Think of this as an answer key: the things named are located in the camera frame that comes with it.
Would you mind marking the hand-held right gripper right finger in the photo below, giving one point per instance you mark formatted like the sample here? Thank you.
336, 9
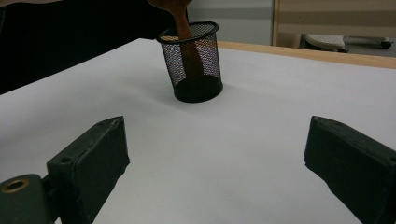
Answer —
351, 161

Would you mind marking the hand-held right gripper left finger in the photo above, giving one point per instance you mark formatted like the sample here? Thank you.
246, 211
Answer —
93, 161

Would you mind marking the black mesh pen cup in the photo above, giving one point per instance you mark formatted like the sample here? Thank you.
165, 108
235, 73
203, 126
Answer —
199, 84

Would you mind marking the brown wooden hairbrush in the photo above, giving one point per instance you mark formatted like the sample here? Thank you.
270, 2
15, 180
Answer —
183, 21

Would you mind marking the wooden table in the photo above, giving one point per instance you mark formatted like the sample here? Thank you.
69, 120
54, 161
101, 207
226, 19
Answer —
311, 55

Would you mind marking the grey chair base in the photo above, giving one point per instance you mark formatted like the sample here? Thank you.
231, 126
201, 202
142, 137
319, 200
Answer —
327, 42

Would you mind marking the black curtain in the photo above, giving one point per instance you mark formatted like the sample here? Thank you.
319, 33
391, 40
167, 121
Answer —
62, 37

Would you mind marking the light wooden desk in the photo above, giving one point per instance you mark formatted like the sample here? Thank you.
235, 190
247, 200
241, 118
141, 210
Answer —
336, 15

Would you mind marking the white cabinet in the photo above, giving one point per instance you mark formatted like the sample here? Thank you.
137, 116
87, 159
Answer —
230, 21

